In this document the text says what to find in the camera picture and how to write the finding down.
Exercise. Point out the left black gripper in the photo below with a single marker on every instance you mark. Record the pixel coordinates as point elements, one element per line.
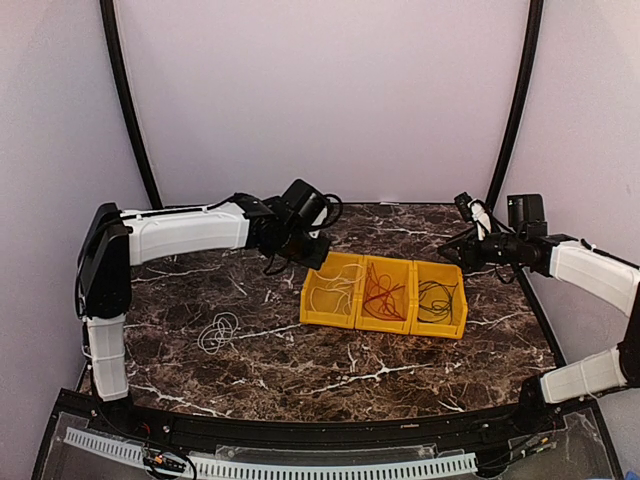
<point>317,257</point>

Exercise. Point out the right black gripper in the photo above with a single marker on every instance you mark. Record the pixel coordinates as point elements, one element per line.
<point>471,256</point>

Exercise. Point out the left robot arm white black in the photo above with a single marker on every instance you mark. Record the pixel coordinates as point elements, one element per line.
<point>118,240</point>

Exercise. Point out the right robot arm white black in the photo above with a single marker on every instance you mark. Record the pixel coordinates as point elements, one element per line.
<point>524,242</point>

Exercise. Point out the yellow bin right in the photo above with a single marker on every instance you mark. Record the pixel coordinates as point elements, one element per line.
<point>442,306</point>

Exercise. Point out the yellow bin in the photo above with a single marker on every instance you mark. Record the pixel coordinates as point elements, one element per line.
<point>388,302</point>
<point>332,295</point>
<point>442,306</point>

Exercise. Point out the yellow bin left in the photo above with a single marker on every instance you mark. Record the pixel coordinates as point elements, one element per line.
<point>332,295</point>

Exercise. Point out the yellow bin middle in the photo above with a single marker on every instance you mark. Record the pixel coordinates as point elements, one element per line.
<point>388,302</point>

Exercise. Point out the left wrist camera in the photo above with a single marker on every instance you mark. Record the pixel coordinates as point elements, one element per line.
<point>309,210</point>

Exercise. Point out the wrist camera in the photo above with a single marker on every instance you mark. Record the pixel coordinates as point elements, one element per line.
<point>475,212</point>
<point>309,210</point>

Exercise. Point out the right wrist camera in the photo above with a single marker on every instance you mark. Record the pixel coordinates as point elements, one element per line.
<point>475,212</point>

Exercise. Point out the black front rail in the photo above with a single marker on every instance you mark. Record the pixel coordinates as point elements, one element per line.
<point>491,433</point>

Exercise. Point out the white slotted cable duct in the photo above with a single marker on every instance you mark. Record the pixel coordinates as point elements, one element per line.
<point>229,462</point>

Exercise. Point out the right black frame post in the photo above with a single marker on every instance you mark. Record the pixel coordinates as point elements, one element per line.
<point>521,89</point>

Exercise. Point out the black frame post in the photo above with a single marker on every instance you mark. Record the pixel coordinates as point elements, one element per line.
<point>124,93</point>
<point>521,89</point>

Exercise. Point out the left black frame post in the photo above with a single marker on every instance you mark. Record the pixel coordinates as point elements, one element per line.
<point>124,93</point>

